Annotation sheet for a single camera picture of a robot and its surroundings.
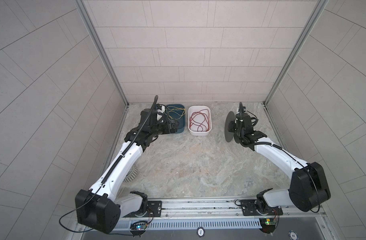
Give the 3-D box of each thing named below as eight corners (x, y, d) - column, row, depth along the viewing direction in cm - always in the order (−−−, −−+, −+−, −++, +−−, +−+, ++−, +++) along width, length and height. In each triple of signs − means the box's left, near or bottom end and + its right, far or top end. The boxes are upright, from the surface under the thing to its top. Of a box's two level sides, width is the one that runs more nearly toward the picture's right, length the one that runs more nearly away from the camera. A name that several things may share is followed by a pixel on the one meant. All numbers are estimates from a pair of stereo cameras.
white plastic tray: (188, 135, 100) (187, 131, 96) (188, 109, 115) (188, 105, 111) (212, 135, 100) (213, 131, 96) (209, 109, 115) (210, 105, 111)
